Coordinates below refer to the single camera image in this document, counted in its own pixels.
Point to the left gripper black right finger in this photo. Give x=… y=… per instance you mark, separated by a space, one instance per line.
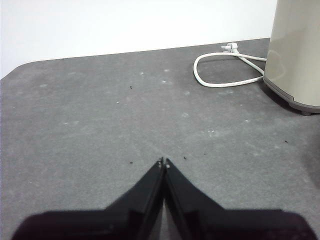
x=215 y=222

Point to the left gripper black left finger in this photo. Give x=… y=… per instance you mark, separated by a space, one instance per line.
x=120 y=220

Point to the beige two-slot toaster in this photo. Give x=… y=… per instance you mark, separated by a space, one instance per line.
x=292 y=55

